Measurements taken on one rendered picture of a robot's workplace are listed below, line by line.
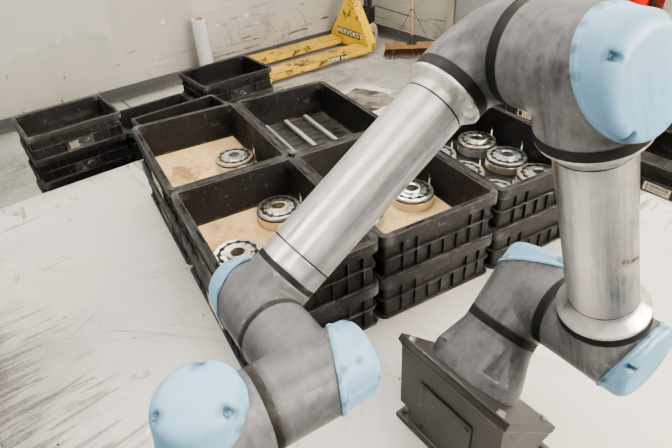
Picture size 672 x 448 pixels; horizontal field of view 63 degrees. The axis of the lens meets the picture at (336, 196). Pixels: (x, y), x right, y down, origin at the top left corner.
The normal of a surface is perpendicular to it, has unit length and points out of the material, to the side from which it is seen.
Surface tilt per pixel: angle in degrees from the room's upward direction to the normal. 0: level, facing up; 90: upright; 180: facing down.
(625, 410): 0
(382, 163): 54
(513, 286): 49
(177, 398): 0
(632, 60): 78
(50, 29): 90
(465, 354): 28
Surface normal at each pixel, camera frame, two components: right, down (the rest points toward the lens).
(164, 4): 0.61, 0.40
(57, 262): -0.04, -0.84
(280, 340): -0.43, -0.67
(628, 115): 0.47, 0.26
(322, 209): -0.28, -0.36
